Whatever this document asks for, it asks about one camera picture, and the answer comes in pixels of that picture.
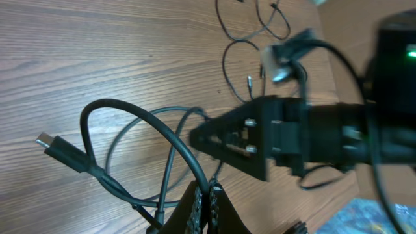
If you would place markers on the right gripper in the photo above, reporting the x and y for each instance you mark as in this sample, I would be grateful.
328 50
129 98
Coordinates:
247 135

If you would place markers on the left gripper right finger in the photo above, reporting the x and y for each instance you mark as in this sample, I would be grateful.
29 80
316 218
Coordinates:
223 218

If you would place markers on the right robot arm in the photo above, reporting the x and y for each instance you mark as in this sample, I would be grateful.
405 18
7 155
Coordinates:
381 130

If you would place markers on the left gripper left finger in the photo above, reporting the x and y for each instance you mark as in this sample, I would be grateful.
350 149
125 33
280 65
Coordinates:
187 216

